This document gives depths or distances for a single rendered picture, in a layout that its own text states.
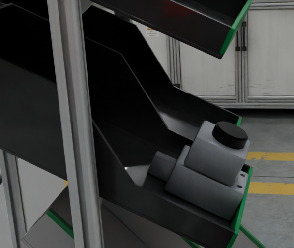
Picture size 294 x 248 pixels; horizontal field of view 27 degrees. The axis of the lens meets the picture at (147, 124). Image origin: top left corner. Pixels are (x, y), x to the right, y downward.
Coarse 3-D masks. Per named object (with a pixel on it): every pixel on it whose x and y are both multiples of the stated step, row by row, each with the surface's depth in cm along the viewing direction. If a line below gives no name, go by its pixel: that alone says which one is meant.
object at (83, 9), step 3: (81, 0) 46; (84, 0) 47; (87, 0) 48; (81, 3) 46; (84, 3) 47; (87, 3) 48; (90, 3) 50; (81, 6) 46; (84, 6) 47; (87, 6) 48; (81, 9) 46; (84, 9) 47; (99, 198) 51; (102, 198) 52
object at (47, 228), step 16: (64, 192) 62; (48, 208) 59; (64, 208) 60; (112, 208) 65; (48, 224) 52; (64, 224) 52; (112, 224) 64; (128, 224) 65; (144, 224) 65; (32, 240) 53; (48, 240) 53; (64, 240) 52; (112, 240) 62; (128, 240) 64; (144, 240) 65; (160, 240) 65; (176, 240) 64
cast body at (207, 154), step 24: (192, 144) 52; (216, 144) 51; (240, 144) 52; (168, 168) 55; (192, 168) 52; (216, 168) 52; (240, 168) 51; (192, 192) 53; (216, 192) 52; (240, 192) 52
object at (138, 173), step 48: (0, 48) 62; (48, 48) 60; (96, 48) 59; (0, 96) 49; (48, 96) 48; (96, 96) 61; (144, 96) 60; (0, 144) 50; (48, 144) 49; (96, 144) 48; (144, 144) 60; (144, 192) 49; (192, 240) 49
